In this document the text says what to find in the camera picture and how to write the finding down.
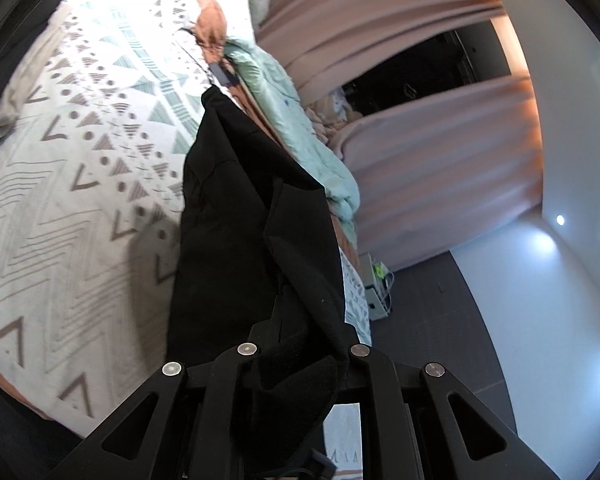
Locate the black pants with yellow logo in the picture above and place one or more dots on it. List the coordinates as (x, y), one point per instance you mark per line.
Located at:
(240, 210)

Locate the white patterned bedspread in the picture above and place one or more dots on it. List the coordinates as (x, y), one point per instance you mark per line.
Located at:
(55, 210)

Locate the mint green quilt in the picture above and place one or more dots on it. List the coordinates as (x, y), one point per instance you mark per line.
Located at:
(280, 110)

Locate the small black device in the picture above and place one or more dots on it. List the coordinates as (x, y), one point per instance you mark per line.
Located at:
(223, 76)

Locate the small green item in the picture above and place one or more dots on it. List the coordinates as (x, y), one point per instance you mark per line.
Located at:
(379, 271)

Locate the pink curtain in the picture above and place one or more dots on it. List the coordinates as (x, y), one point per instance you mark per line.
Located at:
(430, 185)
(355, 20)

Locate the dark window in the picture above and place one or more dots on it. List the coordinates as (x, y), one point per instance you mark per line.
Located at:
(430, 65)

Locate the crumpled beige cloth pile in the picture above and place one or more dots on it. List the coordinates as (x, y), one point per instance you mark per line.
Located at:
(330, 115)

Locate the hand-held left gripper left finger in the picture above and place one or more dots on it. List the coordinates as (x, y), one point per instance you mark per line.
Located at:
(220, 390)

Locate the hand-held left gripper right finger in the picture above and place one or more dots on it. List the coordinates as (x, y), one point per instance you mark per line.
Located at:
(380, 385)

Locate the grey box on floor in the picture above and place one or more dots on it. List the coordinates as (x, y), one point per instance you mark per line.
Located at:
(375, 300)

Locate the orange bed sheet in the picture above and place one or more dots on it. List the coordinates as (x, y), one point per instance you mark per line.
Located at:
(212, 20)

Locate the round ceiling spotlight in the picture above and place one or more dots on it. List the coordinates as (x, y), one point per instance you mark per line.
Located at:
(560, 219)

